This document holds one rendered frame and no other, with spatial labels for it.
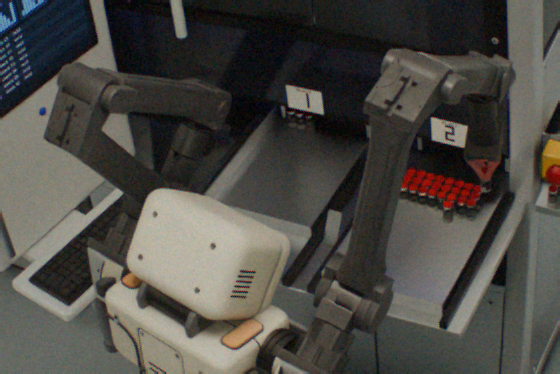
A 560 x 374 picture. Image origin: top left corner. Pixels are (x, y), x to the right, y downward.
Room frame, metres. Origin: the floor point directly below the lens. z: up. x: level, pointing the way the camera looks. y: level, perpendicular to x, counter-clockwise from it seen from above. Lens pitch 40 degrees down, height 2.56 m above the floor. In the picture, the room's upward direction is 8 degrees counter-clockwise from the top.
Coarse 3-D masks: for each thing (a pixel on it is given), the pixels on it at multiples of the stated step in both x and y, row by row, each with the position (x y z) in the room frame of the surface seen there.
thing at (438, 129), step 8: (432, 120) 1.92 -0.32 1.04; (440, 120) 1.91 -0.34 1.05; (432, 128) 1.92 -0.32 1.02; (440, 128) 1.91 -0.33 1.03; (448, 128) 1.90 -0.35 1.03; (456, 128) 1.89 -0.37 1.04; (464, 128) 1.88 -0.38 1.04; (432, 136) 1.92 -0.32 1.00; (440, 136) 1.91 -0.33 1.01; (448, 136) 1.90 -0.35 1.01; (456, 136) 1.89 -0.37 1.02; (464, 136) 1.88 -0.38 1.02; (456, 144) 1.89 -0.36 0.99; (464, 144) 1.88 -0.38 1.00
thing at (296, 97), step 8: (288, 88) 2.10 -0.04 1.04; (296, 88) 2.09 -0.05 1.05; (288, 96) 2.11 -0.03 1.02; (296, 96) 2.09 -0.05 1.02; (304, 96) 2.08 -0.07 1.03; (312, 96) 2.07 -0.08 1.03; (320, 96) 2.06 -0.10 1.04; (288, 104) 2.11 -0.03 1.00; (296, 104) 2.10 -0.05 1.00; (304, 104) 2.08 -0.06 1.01; (312, 104) 2.07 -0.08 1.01; (320, 104) 2.06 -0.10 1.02; (320, 112) 2.06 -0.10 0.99
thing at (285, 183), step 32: (256, 128) 2.15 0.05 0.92; (288, 128) 2.17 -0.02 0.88; (320, 128) 2.15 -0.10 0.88; (256, 160) 2.07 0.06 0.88; (288, 160) 2.06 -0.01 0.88; (320, 160) 2.04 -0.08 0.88; (352, 160) 2.02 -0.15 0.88; (224, 192) 1.98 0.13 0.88; (256, 192) 1.97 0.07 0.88; (288, 192) 1.95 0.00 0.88; (320, 192) 1.94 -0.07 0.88; (288, 224) 1.82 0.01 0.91
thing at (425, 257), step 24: (408, 216) 1.82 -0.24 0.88; (432, 216) 1.81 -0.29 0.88; (456, 216) 1.80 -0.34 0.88; (480, 216) 1.78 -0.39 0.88; (408, 240) 1.75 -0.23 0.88; (432, 240) 1.74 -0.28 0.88; (456, 240) 1.72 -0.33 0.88; (480, 240) 1.69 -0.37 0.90; (408, 264) 1.68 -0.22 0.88; (432, 264) 1.67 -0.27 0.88; (456, 264) 1.65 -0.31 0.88; (408, 288) 1.61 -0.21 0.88; (432, 288) 1.60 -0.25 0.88; (456, 288) 1.58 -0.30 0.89; (432, 312) 1.53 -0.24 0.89
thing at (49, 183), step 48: (0, 0) 2.05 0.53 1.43; (48, 0) 2.14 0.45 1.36; (96, 0) 2.24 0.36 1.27; (0, 48) 2.03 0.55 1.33; (48, 48) 2.12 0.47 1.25; (96, 48) 2.22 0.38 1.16; (0, 96) 2.00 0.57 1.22; (48, 96) 2.10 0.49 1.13; (0, 144) 1.98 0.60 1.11; (48, 144) 2.07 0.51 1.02; (0, 192) 1.95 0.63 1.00; (48, 192) 2.05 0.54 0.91
